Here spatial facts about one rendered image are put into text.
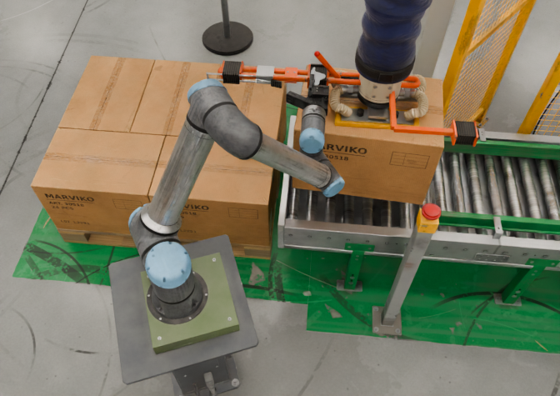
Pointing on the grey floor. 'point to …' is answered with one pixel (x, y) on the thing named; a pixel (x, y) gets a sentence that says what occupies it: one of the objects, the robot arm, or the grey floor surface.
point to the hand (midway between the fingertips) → (312, 76)
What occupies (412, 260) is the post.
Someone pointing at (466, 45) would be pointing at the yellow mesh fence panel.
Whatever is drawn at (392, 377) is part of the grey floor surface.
